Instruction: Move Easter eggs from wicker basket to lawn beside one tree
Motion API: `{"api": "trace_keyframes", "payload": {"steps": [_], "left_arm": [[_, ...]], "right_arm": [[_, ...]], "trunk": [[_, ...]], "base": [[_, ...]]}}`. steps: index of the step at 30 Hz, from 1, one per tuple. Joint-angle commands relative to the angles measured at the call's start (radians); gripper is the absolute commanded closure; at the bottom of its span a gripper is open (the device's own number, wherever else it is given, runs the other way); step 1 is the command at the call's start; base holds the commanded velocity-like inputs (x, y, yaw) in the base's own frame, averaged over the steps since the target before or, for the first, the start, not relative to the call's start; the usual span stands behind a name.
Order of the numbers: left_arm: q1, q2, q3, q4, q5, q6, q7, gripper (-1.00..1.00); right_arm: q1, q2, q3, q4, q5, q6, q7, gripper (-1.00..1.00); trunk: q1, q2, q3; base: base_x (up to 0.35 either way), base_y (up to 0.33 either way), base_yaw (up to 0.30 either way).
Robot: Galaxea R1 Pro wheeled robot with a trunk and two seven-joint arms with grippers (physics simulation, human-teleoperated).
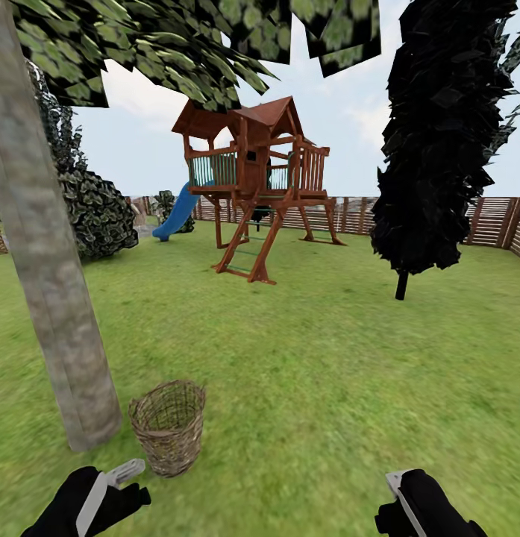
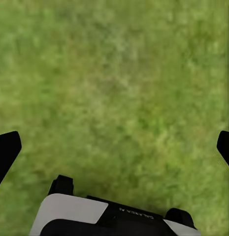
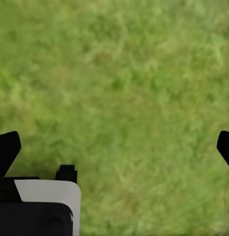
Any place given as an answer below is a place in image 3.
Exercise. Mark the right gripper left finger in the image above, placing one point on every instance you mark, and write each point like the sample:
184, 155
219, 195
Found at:
10, 146

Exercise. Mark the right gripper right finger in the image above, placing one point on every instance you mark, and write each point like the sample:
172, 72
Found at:
223, 145

